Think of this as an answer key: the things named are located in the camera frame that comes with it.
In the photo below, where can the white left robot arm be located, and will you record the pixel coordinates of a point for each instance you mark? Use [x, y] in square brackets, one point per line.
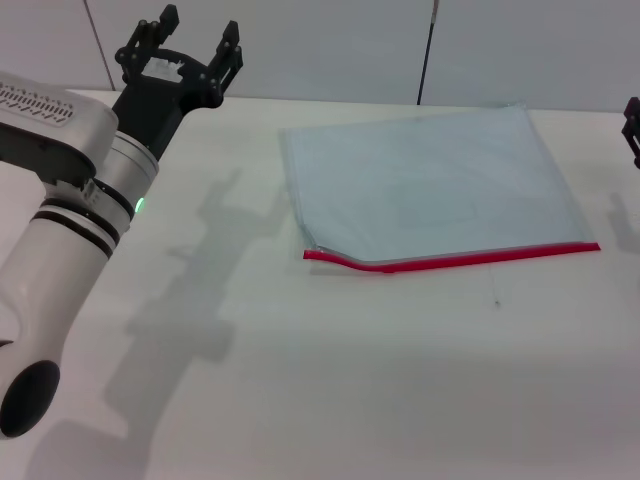
[50, 260]

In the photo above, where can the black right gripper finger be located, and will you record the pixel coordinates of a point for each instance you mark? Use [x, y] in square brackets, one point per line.
[634, 130]

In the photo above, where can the clear document bag red zipper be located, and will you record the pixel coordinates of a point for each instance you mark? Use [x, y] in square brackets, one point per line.
[425, 190]

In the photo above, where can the black vertical pole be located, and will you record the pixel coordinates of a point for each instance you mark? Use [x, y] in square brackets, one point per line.
[425, 70]

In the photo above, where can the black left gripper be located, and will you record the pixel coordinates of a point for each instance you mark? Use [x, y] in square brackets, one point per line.
[155, 110]

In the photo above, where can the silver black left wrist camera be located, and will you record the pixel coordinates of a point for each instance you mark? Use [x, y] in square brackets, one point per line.
[50, 135]

